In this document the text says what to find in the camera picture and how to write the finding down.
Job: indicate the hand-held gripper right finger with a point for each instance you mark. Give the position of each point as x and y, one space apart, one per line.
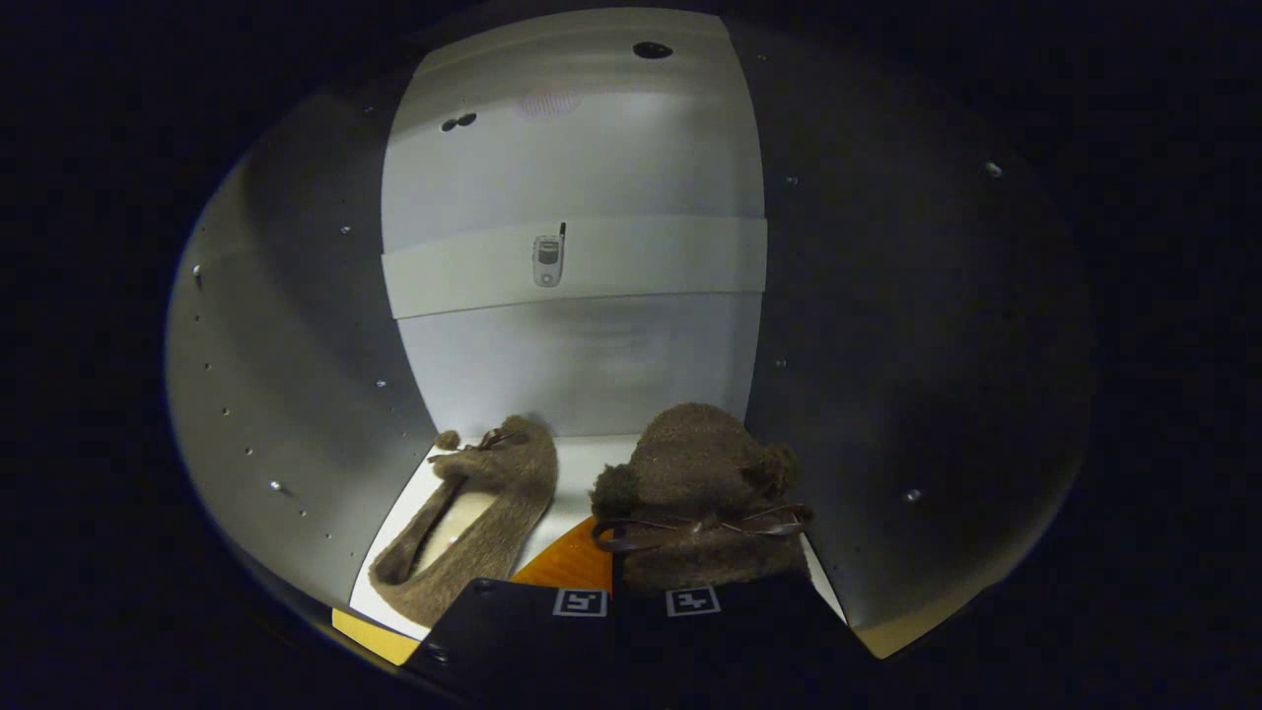
710 646

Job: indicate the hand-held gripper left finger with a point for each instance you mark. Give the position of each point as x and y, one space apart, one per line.
523 636

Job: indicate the brown fuzzy shoe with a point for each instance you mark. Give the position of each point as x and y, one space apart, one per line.
690 463
513 473

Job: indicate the dark grey shoe cabinet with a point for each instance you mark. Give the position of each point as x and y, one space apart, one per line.
572 148

